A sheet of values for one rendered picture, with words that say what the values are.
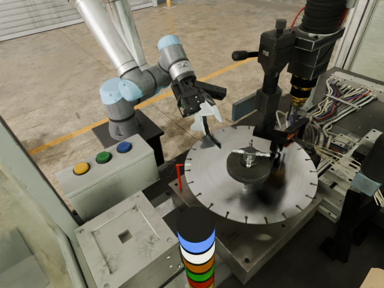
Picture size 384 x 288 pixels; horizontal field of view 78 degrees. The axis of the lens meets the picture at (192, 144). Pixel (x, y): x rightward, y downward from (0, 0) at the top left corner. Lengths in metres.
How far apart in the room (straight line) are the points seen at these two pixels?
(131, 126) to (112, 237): 0.56
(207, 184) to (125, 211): 0.21
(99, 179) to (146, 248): 0.26
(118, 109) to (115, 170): 0.33
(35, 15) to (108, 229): 5.84
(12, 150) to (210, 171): 0.41
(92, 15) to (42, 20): 5.43
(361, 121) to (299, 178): 0.69
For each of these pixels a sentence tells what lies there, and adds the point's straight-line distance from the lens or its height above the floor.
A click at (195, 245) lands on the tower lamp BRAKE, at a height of 1.15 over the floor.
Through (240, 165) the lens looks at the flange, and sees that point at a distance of 0.61.
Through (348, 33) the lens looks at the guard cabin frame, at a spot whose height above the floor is 0.94.
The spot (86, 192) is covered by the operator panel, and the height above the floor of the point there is 0.87.
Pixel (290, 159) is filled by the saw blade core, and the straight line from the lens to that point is 0.67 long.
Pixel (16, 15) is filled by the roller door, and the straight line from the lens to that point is 6.24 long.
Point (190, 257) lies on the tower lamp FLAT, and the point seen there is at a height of 1.11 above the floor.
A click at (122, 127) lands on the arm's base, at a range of 1.04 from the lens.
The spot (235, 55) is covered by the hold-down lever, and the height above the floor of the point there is 1.22.
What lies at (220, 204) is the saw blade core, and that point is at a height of 0.95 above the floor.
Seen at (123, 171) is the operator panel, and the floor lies 0.88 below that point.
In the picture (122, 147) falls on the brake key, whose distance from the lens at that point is 0.79.
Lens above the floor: 1.41
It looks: 42 degrees down
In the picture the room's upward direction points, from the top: 5 degrees counter-clockwise
